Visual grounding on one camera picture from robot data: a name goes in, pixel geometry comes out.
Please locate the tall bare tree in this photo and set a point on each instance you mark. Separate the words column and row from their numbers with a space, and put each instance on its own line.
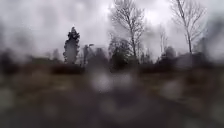
column 132, row 33

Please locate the row of trees and bushes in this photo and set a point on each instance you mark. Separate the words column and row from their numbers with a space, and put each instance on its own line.
column 156, row 65

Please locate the dark conifer tree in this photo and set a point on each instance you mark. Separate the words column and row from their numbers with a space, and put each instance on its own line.
column 71, row 46

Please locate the dark asphalt path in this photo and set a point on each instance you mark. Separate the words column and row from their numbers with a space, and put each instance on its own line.
column 106, row 116

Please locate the brownish grass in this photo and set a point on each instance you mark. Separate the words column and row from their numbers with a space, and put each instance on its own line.
column 193, row 85
column 36, row 81

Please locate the thin bare tree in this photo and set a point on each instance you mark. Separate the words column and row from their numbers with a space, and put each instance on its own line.
column 189, row 31

